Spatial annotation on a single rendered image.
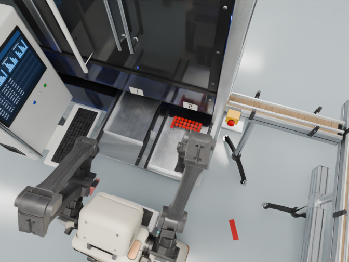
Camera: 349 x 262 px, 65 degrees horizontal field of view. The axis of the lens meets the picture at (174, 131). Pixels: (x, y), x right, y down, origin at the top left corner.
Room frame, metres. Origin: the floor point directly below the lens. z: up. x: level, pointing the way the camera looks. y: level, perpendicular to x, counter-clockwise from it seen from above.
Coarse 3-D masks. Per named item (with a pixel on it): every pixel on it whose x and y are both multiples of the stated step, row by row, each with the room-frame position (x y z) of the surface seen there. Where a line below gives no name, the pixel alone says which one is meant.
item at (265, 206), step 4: (264, 204) 0.40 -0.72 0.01; (268, 204) 0.39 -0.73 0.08; (272, 204) 0.39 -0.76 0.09; (276, 204) 0.38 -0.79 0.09; (264, 208) 0.37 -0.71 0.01; (272, 208) 0.36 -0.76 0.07; (276, 208) 0.35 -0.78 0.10; (280, 208) 0.35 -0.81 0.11; (284, 208) 0.34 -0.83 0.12; (288, 208) 0.34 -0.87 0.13; (292, 208) 0.34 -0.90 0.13; (288, 212) 0.31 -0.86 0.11; (292, 212) 0.31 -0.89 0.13; (292, 216) 0.28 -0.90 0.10; (296, 216) 0.27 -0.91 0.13; (300, 216) 0.27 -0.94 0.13; (304, 216) 0.27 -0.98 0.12
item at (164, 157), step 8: (168, 120) 0.81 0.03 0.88; (168, 128) 0.75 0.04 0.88; (208, 128) 0.72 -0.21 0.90; (160, 136) 0.69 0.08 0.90; (168, 136) 0.70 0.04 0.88; (176, 136) 0.69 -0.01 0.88; (160, 144) 0.65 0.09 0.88; (168, 144) 0.64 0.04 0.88; (176, 144) 0.64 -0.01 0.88; (160, 152) 0.59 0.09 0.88; (168, 152) 0.59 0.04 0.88; (176, 152) 0.59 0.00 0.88; (152, 160) 0.55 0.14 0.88; (160, 160) 0.55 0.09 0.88; (168, 160) 0.54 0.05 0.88; (176, 160) 0.54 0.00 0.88; (160, 168) 0.49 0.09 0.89; (168, 168) 0.49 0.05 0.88
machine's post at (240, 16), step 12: (240, 0) 0.76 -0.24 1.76; (252, 0) 0.74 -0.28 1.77; (240, 12) 0.75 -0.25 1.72; (240, 24) 0.75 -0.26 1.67; (228, 36) 0.76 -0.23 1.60; (240, 36) 0.74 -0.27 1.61; (228, 48) 0.76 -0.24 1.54; (240, 48) 0.74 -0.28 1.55; (228, 60) 0.75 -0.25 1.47; (228, 72) 0.75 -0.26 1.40; (228, 84) 0.75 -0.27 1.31; (216, 96) 0.77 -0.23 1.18; (228, 96) 0.75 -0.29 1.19; (216, 108) 0.76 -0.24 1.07; (216, 120) 0.75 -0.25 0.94; (216, 132) 0.75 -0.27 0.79
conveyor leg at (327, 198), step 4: (332, 192) 0.32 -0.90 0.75; (324, 196) 0.32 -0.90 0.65; (328, 196) 0.31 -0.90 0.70; (332, 196) 0.30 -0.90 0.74; (320, 200) 0.31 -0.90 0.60; (324, 200) 0.30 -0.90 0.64; (328, 200) 0.29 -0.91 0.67; (320, 204) 0.29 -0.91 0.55; (296, 208) 0.33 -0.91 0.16; (300, 208) 0.31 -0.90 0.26; (304, 208) 0.30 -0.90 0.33; (296, 212) 0.30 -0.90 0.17; (300, 212) 0.29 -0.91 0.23; (304, 212) 0.28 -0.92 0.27
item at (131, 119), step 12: (120, 96) 0.99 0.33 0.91; (132, 96) 1.00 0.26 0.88; (144, 96) 1.00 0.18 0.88; (120, 108) 0.92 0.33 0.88; (132, 108) 0.91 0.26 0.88; (144, 108) 0.91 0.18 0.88; (156, 108) 0.88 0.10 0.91; (108, 120) 0.82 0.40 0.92; (120, 120) 0.83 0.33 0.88; (132, 120) 0.82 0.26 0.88; (144, 120) 0.82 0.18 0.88; (108, 132) 0.74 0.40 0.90; (120, 132) 0.75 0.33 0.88; (132, 132) 0.74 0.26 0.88; (144, 132) 0.74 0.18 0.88
